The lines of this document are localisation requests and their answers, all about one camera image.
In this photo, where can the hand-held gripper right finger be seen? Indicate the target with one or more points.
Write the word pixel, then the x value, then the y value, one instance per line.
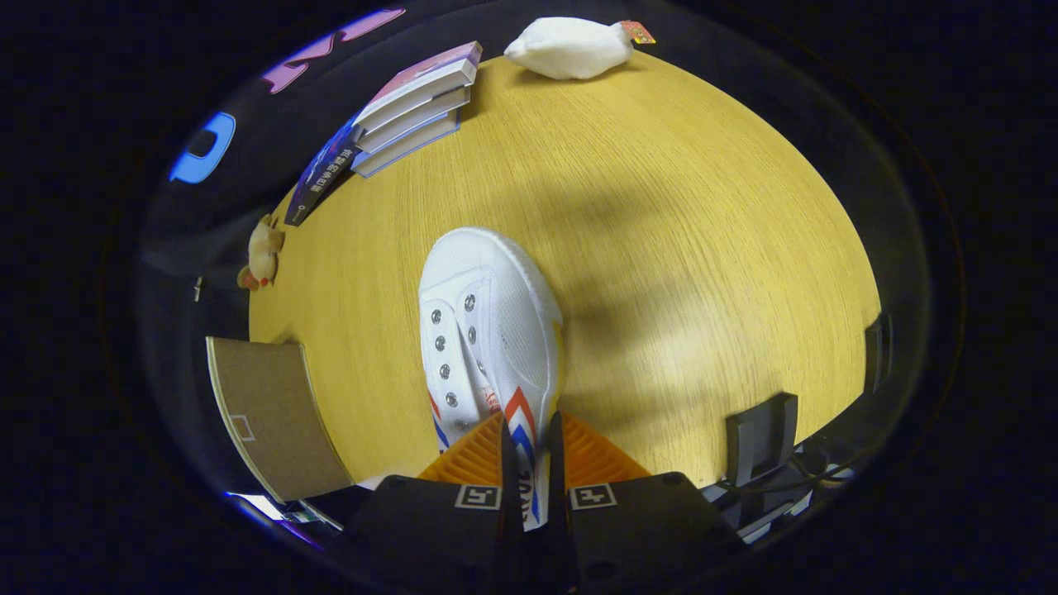
pixel 645 529

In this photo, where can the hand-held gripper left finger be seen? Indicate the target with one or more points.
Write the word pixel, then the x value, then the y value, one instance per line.
pixel 438 537

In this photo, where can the white canvas shoe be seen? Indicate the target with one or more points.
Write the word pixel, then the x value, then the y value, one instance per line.
pixel 504 330

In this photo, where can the black table clamp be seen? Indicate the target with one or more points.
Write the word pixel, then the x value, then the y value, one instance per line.
pixel 876 351
pixel 760 434

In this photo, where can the lit computer screen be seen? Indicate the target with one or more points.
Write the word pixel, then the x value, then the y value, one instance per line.
pixel 264 506

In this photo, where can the beige plush dog toy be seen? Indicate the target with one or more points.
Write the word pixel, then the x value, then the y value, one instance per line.
pixel 263 252

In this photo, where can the dark blue book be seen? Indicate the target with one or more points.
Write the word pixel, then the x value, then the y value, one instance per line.
pixel 318 173

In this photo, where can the light blue cover book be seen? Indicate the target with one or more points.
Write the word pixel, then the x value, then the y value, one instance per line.
pixel 405 147

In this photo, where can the black backdrop cloth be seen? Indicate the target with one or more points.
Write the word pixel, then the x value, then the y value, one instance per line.
pixel 207 207

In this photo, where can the grey cover book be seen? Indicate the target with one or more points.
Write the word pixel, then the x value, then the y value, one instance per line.
pixel 413 116

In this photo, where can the pink cover book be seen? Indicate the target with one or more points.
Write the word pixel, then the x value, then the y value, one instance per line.
pixel 430 78

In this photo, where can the white plush toy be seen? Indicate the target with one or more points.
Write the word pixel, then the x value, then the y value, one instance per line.
pixel 570 48

